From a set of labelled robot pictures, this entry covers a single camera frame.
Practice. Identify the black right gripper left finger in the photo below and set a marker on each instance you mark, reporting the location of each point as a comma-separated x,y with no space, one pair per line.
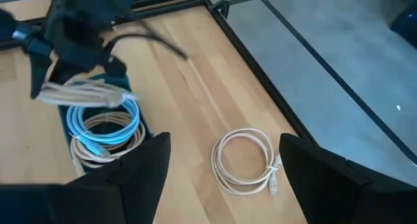
143,185

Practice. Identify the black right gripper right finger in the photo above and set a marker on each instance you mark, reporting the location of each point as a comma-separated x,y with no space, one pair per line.
325,191

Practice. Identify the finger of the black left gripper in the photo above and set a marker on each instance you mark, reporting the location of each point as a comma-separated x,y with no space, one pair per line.
115,66
39,75

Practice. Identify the teal plastic bin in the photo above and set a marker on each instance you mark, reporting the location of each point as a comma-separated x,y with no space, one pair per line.
128,85

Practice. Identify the dark blue rounded object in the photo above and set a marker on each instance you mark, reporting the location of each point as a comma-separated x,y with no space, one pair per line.
405,25

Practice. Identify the black aluminium rig frame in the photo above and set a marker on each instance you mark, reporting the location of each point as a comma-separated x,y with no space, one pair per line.
246,54

